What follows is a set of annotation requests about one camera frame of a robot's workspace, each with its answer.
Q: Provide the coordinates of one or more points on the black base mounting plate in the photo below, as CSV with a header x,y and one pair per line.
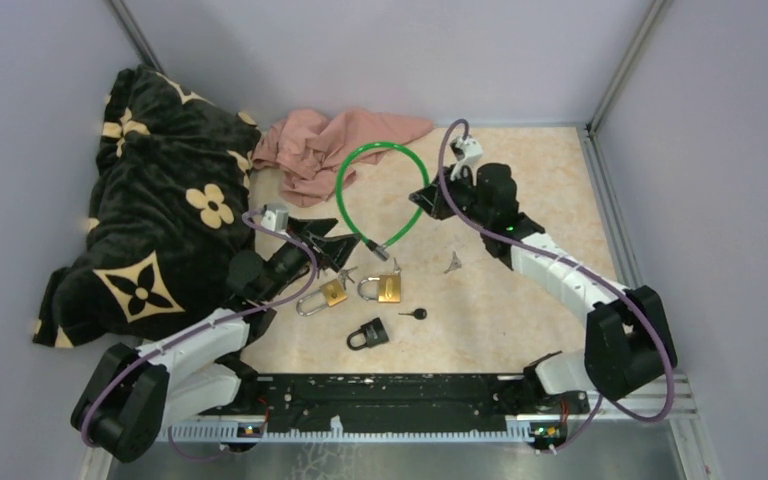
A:
x,y
401,408

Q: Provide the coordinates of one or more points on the long-shackle brass padlock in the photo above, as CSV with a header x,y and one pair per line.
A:
x,y
326,296

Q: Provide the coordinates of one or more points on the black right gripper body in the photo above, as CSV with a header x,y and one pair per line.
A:
x,y
464,196

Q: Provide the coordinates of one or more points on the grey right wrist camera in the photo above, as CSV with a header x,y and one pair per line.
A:
x,y
468,151

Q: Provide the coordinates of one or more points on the small silver key pair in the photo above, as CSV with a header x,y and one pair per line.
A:
x,y
344,275

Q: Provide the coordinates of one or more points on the pink crumpled cloth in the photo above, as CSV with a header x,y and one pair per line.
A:
x,y
309,147

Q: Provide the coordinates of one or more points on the cable lock keys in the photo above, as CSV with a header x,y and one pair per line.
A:
x,y
455,264

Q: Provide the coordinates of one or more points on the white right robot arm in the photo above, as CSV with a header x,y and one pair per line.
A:
x,y
627,338

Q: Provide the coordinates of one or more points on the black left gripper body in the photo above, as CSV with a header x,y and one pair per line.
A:
x,y
291,259

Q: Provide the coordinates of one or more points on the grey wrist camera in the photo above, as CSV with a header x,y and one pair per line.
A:
x,y
468,151
275,217

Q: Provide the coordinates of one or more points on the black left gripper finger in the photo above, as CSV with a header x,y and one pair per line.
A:
x,y
308,228
336,251

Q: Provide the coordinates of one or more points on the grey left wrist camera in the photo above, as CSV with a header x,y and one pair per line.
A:
x,y
275,217

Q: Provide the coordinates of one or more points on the black padlock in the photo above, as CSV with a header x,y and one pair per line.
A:
x,y
370,334

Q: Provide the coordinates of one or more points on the large brass padlock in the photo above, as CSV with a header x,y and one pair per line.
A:
x,y
386,288

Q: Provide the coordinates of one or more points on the black-head key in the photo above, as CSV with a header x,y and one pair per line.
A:
x,y
417,314

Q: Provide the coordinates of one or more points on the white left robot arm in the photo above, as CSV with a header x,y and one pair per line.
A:
x,y
137,393

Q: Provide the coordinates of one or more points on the black floral plush blanket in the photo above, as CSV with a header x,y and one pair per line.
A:
x,y
164,217

